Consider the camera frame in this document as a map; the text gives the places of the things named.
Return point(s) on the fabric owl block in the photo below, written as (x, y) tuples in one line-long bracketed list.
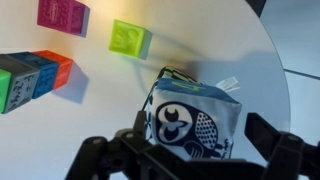
[(193, 116)]

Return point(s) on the orange toy block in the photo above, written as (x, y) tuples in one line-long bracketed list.
[(60, 68)]

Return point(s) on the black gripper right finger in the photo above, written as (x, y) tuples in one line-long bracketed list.
[(286, 153)]

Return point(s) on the magenta toy block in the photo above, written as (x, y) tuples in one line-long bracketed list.
[(60, 15)]

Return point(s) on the green toy block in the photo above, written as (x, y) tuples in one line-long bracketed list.
[(4, 90)]

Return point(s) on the grey toy block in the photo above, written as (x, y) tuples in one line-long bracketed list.
[(20, 83)]

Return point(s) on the lime yellow toy block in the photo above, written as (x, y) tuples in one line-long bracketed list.
[(128, 40)]

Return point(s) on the blue toy block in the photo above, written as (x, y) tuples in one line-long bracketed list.
[(43, 75)]

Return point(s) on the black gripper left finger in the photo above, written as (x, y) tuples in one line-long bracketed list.
[(110, 153)]

